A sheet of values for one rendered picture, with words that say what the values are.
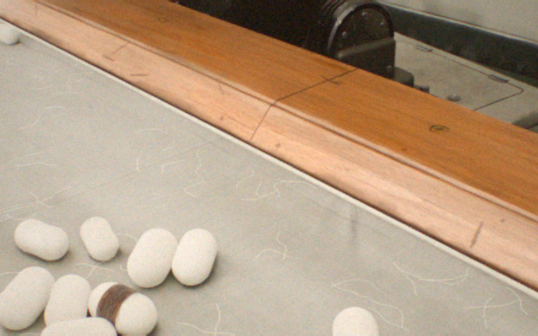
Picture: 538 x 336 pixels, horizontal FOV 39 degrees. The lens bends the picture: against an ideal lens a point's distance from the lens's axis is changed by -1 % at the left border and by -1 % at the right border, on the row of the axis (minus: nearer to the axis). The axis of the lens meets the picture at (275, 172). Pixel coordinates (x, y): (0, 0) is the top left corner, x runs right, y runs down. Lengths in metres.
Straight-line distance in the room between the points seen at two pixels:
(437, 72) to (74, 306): 1.06
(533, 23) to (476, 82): 1.28
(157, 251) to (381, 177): 0.15
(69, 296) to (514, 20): 2.34
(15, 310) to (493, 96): 1.01
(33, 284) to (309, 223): 0.16
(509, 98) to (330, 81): 0.74
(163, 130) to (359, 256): 0.20
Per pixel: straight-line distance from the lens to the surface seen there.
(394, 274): 0.41
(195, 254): 0.39
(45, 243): 0.43
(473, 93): 1.29
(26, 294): 0.39
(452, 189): 0.44
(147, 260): 0.39
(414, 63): 1.39
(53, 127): 0.59
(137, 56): 0.66
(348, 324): 0.35
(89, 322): 0.36
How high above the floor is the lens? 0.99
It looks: 30 degrees down
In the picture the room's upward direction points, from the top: 2 degrees counter-clockwise
